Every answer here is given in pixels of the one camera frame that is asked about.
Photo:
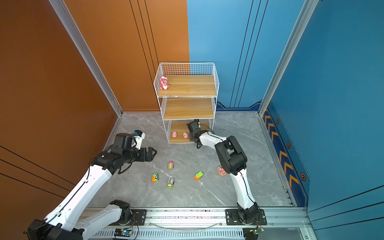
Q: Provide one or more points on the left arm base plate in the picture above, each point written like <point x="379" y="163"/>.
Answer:
<point x="135" y="216"/>

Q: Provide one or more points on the pink toy truck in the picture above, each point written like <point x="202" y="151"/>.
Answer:
<point x="170" y="165"/>

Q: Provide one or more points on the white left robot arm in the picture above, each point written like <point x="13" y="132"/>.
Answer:
<point x="101" y="168"/>

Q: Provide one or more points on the left green circuit board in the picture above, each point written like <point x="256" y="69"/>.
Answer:
<point x="123" y="232"/>

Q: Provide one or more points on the pink bear toy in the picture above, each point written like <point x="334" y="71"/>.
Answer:
<point x="164" y="85"/>

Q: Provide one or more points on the aluminium front rail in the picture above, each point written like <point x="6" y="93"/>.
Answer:
<point x="179" y="219"/>

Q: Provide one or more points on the white wire wooden shelf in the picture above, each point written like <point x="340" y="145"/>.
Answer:
<point x="193" y="93"/>

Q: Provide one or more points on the right green circuit board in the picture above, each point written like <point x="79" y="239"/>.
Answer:
<point x="257" y="230"/>

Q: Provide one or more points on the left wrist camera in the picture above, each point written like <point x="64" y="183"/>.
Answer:
<point x="138" y="137"/>

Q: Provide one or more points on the green orange toy truck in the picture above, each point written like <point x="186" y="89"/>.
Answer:
<point x="198" y="176"/>

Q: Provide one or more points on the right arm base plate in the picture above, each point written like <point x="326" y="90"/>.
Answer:
<point x="235" y="217"/>

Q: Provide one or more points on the green grey toy truck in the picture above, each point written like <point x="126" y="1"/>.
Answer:
<point x="171" y="183"/>

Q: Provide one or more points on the orange green toy car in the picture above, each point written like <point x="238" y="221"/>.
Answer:
<point x="155" y="177"/>

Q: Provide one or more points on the green circuit board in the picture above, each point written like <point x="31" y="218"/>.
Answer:
<point x="257" y="230"/>
<point x="123" y="232"/>

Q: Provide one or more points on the pink round cake toy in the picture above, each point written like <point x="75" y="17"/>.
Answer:
<point x="221" y="171"/>

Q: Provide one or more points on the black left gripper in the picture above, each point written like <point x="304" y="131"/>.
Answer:
<point x="150" y="156"/>

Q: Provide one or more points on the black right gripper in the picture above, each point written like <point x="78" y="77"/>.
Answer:
<point x="191" y="136"/>

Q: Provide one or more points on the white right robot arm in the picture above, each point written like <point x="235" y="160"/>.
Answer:
<point x="233" y="160"/>

